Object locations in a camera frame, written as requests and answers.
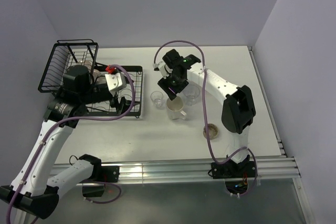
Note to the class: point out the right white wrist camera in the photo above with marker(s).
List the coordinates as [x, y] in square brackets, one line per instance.
[163, 69]

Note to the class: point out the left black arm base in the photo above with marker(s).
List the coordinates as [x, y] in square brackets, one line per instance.
[104, 184]

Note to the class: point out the small speckled stone cup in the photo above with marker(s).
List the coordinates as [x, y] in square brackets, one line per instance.
[213, 131]

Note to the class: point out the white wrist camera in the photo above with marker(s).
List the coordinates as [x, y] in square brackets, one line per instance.
[163, 69]
[115, 82]

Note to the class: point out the pink glazed mug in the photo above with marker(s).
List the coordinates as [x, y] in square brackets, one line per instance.
[95, 76]

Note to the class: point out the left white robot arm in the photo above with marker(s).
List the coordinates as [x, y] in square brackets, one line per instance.
[33, 190]

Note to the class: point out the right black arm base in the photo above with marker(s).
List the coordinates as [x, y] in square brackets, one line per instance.
[239, 172]

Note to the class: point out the black wire dish rack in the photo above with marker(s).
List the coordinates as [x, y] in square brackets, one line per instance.
[70, 84]

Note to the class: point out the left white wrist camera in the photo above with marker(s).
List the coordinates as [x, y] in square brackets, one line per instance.
[115, 82]

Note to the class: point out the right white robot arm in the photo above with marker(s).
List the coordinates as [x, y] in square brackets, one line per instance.
[238, 109]

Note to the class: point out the large clear glass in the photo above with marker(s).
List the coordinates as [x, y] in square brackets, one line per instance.
[191, 93]

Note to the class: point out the small clear glass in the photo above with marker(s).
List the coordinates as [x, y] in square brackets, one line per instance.
[157, 99]

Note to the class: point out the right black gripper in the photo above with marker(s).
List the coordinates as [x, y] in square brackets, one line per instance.
[165, 84]

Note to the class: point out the aluminium mounting rail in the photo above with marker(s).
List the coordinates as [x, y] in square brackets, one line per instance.
[196, 170]

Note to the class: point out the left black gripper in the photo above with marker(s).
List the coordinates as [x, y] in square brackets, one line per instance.
[124, 105]

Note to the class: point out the white ceramic mug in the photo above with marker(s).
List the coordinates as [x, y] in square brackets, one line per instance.
[175, 109]

